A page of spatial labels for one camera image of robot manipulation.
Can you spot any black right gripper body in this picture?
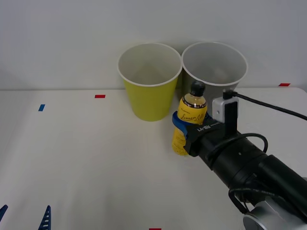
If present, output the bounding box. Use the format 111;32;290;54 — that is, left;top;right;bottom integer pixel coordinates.
184;118;241;158

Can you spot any yellow bottle with black cap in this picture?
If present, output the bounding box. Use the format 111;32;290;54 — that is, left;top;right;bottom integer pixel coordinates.
171;80;208;157

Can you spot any yellow-green plastic waste bin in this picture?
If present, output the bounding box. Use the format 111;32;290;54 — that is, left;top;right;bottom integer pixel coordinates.
117;42;182;122

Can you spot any grey plastic waste bin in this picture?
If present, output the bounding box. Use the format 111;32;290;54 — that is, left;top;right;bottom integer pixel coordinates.
177;41;248;116

